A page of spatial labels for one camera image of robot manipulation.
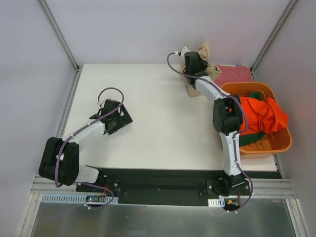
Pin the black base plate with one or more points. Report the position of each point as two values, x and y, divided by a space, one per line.
164 187

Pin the aluminium frame post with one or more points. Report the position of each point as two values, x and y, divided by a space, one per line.
274 33
58 33

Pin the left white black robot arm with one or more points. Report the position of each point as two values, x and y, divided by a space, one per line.
60 160

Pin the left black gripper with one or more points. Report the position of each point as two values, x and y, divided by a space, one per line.
122 117

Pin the orange t shirt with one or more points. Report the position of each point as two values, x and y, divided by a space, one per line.
263 116

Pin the green t shirt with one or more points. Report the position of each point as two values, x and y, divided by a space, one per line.
252 134

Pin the orange plastic basket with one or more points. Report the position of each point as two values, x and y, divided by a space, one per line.
270 144

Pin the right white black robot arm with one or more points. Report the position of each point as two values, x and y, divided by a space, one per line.
227 118

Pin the right white cable duct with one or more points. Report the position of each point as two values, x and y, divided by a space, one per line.
220 202

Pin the beige t shirt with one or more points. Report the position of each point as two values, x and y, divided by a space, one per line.
209 69

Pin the white cable duct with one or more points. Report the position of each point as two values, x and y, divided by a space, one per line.
220 202
78 199

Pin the left white cable duct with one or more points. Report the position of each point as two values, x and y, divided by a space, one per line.
78 199

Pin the left aluminium frame post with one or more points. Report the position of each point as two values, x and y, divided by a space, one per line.
58 33

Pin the folded red t shirt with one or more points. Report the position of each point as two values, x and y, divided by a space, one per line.
233 74

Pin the right aluminium frame post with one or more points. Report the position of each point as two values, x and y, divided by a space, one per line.
274 33

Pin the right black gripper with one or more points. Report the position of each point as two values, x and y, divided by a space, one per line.
202 64

